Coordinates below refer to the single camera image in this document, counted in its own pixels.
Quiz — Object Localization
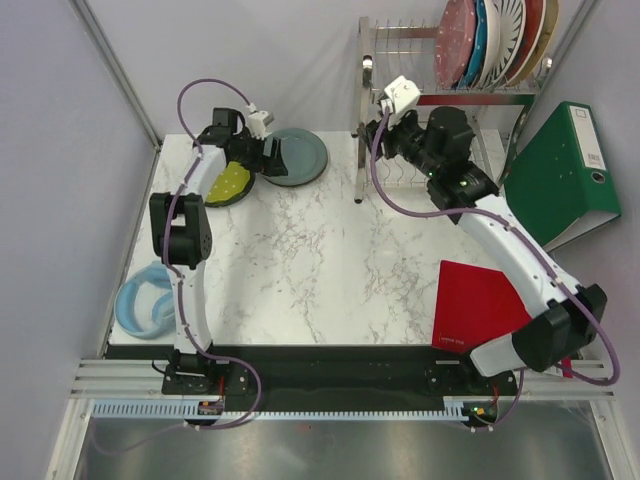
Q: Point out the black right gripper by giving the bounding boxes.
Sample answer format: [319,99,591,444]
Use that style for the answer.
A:
[357,105,442,179]

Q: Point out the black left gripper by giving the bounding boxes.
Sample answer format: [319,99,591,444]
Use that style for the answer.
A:
[231,130,287,178]

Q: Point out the dark plate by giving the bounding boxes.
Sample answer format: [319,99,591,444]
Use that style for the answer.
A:
[204,172,255,208]

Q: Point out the blue polka dot plate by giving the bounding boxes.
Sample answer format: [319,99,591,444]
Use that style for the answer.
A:
[457,0,488,89]

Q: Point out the white plate with blue stripes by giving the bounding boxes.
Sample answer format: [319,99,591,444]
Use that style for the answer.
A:
[484,0,527,88]

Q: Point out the brown-rimmed petal pattern plate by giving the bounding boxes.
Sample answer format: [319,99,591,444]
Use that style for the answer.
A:
[473,1,501,89]

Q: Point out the red plate with teal flower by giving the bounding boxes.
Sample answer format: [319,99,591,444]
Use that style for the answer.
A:
[505,0,547,86]

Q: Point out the green polka dot plate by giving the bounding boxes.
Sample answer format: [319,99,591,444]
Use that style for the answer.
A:
[205,161,252,206]

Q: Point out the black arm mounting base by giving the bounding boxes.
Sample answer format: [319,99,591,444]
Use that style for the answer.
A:
[159,344,521,414]

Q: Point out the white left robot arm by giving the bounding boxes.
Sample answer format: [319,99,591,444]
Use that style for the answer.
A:
[149,135,288,355]

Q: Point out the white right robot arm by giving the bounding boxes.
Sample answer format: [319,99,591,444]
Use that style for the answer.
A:
[358,107,613,394]

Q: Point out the steel two-tier dish rack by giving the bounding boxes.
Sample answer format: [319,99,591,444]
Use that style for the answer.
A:
[351,16,553,204]

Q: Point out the grey-blue ceramic plate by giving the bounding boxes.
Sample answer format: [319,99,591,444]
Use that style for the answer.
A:
[265,128,329,187]

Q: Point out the green lever arch binder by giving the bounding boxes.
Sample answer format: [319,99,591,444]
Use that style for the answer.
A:
[504,101,622,252]

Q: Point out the red folder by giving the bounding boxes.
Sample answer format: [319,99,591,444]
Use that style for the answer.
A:
[432,260,531,378]

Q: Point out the light blue headphones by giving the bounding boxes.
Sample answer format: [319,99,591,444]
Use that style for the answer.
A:
[113,261,175,340]

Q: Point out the cream plate with bird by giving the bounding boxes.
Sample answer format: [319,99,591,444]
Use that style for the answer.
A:
[508,0,559,86]

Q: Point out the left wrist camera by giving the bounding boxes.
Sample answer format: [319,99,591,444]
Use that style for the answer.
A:
[211,107,245,135]

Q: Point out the white slotted cable duct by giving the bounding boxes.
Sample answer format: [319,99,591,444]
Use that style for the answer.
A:
[91,399,485,421]

